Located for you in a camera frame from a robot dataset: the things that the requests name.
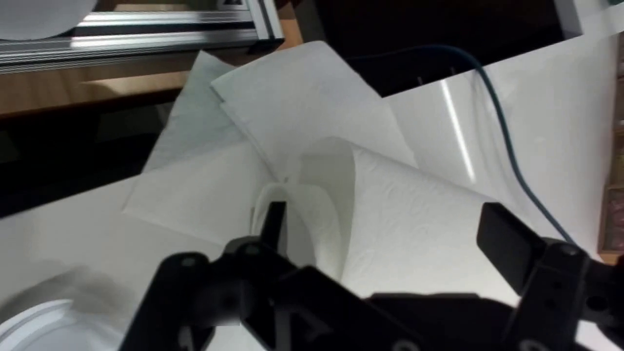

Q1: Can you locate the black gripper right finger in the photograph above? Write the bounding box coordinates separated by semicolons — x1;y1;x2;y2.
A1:
476;201;624;351

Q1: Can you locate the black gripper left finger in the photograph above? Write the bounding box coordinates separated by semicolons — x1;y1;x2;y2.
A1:
119;201;425;351

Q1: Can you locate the white tissue paper roll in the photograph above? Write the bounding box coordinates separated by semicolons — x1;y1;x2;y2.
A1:
123;41;523;303

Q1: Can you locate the white plastic plate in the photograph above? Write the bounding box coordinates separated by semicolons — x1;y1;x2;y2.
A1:
0;270;133;351

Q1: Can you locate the black flat panel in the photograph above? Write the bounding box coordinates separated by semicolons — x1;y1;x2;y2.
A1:
310;0;585;100

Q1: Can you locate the white round dish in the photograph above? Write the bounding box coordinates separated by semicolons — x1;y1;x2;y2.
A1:
0;0;98;43

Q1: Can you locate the aluminium extrusion rail frame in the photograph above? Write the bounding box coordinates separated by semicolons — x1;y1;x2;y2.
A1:
0;0;287;67

